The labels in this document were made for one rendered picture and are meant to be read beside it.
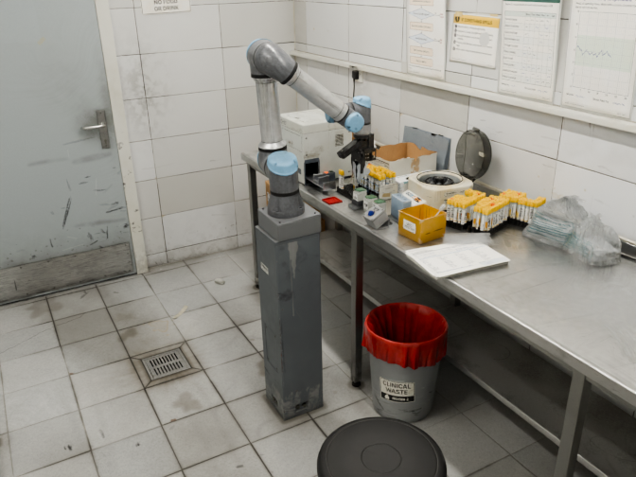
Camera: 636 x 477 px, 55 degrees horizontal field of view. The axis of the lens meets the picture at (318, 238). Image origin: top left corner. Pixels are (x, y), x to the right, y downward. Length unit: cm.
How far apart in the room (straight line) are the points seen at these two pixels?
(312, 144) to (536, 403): 150
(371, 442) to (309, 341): 97
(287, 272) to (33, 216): 197
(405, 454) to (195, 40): 297
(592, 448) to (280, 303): 126
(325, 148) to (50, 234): 186
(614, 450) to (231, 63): 305
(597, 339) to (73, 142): 302
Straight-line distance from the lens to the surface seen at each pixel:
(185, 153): 411
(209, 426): 285
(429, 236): 235
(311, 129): 291
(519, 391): 265
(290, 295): 249
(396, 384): 267
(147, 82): 396
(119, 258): 415
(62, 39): 379
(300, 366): 269
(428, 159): 297
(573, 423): 194
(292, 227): 236
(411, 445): 176
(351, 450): 174
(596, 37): 241
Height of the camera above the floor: 184
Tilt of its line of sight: 24 degrees down
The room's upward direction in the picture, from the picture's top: 1 degrees counter-clockwise
